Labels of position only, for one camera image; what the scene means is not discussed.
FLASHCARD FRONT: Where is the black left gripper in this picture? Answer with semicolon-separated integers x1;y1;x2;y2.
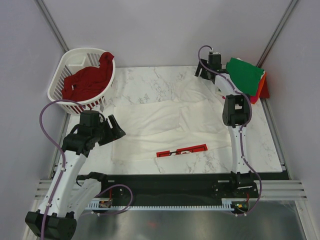
92;114;126;146

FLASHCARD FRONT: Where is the white Coca-Cola t-shirt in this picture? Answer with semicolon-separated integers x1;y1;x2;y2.
112;78;231;162

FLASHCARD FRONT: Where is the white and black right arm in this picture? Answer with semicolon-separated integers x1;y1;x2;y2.
195;45;259;199

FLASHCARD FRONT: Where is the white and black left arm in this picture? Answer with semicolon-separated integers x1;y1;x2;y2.
25;110;126;240

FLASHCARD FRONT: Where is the green folded t-shirt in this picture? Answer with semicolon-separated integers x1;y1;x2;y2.
226;57;265;96

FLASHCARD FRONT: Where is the pink folded t-shirt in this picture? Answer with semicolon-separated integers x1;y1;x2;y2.
250;95;260;105

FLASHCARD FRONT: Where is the orange folded t-shirt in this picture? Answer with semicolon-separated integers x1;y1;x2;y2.
255;71;267;98

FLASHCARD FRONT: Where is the red t-shirt in basket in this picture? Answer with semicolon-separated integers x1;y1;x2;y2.
61;52;116;108

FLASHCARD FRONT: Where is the dark red folded t-shirt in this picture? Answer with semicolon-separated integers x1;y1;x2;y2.
259;75;270;99

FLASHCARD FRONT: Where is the white plastic laundry basket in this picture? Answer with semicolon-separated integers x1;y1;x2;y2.
47;47;116;111

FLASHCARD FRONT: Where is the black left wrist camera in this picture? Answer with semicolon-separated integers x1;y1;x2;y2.
79;110;100;127

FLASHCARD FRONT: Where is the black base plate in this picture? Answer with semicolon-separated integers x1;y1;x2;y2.
51;172;261;216

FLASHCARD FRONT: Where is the white slotted cable duct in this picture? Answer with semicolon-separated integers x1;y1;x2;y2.
85;198;249;211

